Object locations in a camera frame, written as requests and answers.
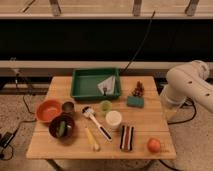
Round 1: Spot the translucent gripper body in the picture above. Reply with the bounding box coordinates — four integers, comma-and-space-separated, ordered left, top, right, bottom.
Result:
160, 85, 186, 121

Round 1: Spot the striped whiteboard eraser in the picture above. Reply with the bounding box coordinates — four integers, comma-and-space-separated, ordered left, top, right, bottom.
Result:
120, 125, 134, 152

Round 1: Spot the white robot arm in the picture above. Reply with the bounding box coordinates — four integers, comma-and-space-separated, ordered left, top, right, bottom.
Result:
160, 60, 213, 121

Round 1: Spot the dark brown bowl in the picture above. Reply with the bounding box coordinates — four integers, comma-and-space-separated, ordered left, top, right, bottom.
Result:
49, 115, 75, 139

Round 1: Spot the red bowl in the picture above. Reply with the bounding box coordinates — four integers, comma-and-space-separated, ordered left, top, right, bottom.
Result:
36, 99, 62, 123

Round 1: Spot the brown pine cone toy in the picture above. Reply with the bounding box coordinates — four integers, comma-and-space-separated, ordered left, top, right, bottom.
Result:
132, 81, 144, 97

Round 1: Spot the teal sponge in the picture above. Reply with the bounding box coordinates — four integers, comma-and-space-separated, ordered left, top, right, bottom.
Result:
127, 96, 144, 108

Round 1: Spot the wooden table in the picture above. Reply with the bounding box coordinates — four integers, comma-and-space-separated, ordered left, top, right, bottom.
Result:
26, 75, 177, 161

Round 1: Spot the orange fruit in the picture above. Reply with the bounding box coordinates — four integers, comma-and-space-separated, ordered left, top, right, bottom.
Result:
147, 138, 161, 153

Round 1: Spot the white cup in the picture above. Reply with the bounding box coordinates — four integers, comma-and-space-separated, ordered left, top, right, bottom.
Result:
105, 111, 122, 130

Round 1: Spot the small green cup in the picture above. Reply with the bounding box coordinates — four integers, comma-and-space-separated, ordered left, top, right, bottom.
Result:
100, 100, 112, 114

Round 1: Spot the white crumpled paper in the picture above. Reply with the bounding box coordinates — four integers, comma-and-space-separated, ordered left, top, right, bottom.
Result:
97, 76, 115, 96

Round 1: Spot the white dish brush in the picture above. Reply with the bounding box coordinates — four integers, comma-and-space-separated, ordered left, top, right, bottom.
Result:
82, 106, 112, 141

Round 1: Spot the green plastic tray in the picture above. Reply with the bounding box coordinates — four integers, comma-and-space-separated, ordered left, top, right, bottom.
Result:
70, 68, 121, 101

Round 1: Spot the small metal cup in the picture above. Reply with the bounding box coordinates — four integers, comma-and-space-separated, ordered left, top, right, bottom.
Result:
62, 101, 75, 114

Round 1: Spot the green cucumber piece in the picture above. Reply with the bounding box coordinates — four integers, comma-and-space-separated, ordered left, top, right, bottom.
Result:
56, 121, 66, 137

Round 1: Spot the black power adapter left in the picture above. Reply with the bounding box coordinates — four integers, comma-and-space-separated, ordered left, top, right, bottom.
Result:
0, 132, 14, 148

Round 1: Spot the black floor cable right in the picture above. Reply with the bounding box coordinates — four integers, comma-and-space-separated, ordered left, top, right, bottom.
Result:
167, 98, 198, 126

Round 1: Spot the black cable on wall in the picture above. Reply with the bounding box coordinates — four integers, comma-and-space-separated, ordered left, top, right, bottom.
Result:
119, 10, 157, 76

